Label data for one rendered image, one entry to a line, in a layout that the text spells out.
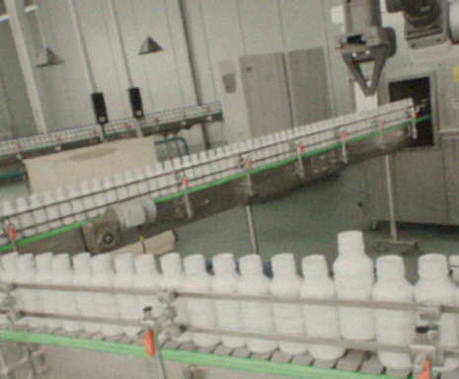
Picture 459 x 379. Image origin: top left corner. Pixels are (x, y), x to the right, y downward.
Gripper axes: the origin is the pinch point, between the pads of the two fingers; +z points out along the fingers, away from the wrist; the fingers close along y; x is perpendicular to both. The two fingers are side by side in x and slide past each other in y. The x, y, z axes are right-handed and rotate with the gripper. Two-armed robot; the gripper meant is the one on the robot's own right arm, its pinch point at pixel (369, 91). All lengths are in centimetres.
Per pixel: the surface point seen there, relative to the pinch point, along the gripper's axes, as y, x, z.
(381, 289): 16.5, 3.4, 27.7
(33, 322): 16, -76, 39
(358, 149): -283, -88, 45
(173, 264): 14.5, -35.0, 25.0
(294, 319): 15.8, -11.4, 33.8
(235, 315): 15.5, -22.8, 34.0
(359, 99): -379, -112, 13
